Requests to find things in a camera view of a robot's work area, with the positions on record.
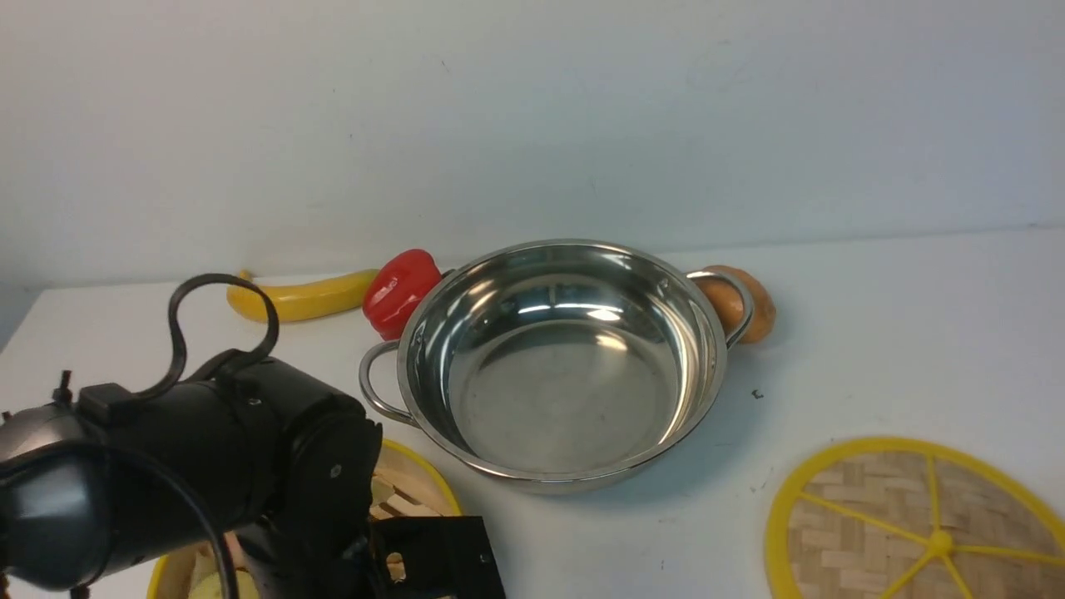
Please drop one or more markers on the yellow-rimmed bamboo steamer basket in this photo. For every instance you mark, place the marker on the yellow-rimmed bamboo steamer basket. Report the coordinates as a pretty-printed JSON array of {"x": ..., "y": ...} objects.
[{"x": 404, "y": 485}]

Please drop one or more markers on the brown toy bread roll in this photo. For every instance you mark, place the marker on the brown toy bread roll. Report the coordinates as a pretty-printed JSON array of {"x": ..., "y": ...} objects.
[{"x": 730, "y": 308}]

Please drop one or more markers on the red toy bell pepper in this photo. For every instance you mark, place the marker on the red toy bell pepper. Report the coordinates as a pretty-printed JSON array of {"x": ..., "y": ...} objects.
[{"x": 397, "y": 289}]

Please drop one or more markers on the yellow-rimmed woven steamer lid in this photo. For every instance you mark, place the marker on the yellow-rimmed woven steamer lid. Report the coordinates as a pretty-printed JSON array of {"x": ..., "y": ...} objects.
[{"x": 885, "y": 517}]

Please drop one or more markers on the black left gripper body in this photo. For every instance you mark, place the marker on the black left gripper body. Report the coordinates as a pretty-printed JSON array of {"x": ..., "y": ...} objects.
[{"x": 317, "y": 546}]

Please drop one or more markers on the stainless steel pot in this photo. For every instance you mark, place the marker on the stainless steel pot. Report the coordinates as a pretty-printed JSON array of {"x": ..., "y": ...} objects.
[{"x": 556, "y": 366}]

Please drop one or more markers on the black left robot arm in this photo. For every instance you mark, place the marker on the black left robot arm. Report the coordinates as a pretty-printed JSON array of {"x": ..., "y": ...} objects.
[{"x": 278, "y": 458}]

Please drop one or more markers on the yellow-green toy bun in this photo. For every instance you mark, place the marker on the yellow-green toy bun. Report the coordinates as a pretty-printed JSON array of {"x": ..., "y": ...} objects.
[{"x": 211, "y": 587}]

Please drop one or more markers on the yellow toy banana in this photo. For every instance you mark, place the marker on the yellow toy banana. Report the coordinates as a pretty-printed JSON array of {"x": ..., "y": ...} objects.
[{"x": 304, "y": 302}]

